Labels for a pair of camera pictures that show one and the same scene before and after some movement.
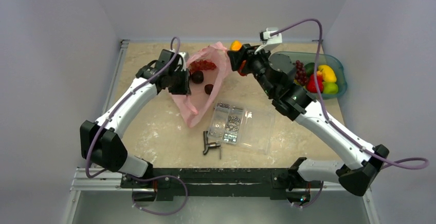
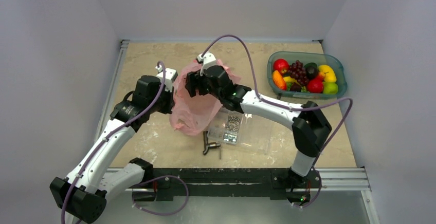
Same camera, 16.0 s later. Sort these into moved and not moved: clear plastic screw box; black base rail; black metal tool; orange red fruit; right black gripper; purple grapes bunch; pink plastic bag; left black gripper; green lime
Moved: pink plastic bag; left black gripper; right black gripper; orange red fruit
Not moved: purple grapes bunch; clear plastic screw box; green lime; black metal tool; black base rail
